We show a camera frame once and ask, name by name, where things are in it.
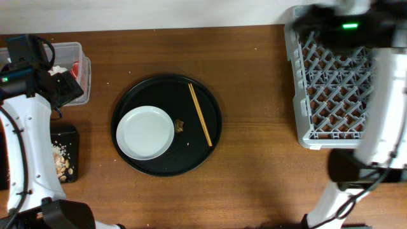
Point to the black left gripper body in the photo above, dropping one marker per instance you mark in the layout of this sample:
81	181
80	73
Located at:
69	88

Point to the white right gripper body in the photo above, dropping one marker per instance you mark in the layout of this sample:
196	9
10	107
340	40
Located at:
337	30

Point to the white tissue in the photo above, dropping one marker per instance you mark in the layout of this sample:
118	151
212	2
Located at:
57	69

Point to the red strawberry snack wrapper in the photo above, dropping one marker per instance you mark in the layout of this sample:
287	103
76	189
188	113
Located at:
75	70

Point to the light grey plate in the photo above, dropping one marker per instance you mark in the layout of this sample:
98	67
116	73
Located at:
145	133

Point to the brown food scrap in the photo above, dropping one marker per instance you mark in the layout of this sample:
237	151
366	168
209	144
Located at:
178	126

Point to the wooden chopstick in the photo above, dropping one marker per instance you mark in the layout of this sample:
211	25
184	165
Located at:
201	114
198	113

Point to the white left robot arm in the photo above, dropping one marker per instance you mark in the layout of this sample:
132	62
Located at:
36	198

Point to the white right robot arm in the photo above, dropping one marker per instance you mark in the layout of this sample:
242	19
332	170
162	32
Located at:
380	156

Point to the grey dishwasher rack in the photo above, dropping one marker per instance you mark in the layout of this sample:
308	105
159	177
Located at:
333	80

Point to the clear plastic bin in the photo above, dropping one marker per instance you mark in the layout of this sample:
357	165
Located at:
71	54

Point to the black rectangular food bin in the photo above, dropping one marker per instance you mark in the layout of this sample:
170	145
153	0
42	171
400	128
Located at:
65	140

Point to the pile of rice and seeds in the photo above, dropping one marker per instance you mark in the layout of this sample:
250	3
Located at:
63	164

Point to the round black tray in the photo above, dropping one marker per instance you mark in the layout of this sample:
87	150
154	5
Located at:
182	98

